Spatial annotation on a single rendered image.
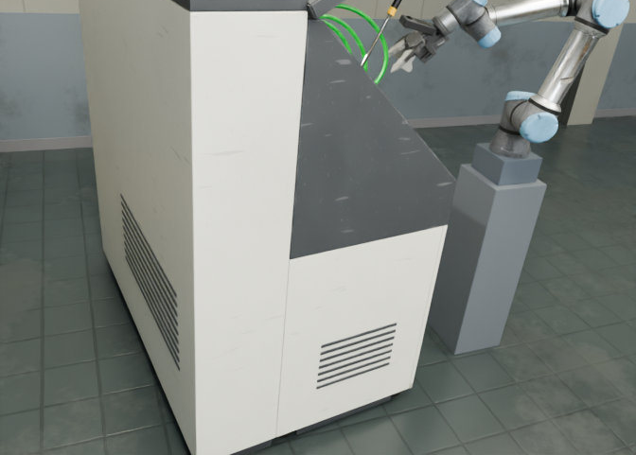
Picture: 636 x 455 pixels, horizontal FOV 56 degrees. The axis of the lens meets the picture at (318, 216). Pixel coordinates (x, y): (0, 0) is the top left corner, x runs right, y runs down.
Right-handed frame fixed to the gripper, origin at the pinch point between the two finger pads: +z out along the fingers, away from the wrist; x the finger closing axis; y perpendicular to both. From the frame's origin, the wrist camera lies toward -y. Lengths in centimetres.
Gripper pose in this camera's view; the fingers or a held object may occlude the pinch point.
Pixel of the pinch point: (388, 62)
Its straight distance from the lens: 204.4
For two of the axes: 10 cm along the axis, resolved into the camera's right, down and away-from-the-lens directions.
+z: -7.6, 5.9, 2.8
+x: -2.5, -6.6, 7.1
